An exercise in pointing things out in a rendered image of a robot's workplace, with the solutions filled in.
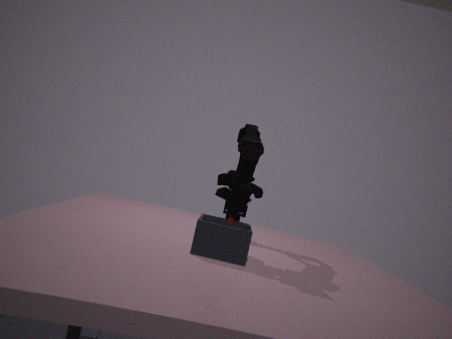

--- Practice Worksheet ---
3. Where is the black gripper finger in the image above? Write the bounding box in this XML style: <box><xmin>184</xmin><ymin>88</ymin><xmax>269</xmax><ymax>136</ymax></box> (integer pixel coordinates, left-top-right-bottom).
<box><xmin>223</xmin><ymin>194</ymin><xmax>234</xmax><ymax>218</ymax></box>
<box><xmin>231</xmin><ymin>192</ymin><xmax>252</xmax><ymax>218</ymax></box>

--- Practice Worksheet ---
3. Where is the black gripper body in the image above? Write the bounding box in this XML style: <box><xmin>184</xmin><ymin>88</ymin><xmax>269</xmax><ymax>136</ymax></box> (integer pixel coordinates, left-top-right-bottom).
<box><xmin>215</xmin><ymin>169</ymin><xmax>263</xmax><ymax>200</ymax></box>

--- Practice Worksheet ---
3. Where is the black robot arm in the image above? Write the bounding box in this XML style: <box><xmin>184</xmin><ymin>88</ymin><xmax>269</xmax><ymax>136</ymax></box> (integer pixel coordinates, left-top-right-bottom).
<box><xmin>217</xmin><ymin>124</ymin><xmax>264</xmax><ymax>222</ymax></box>

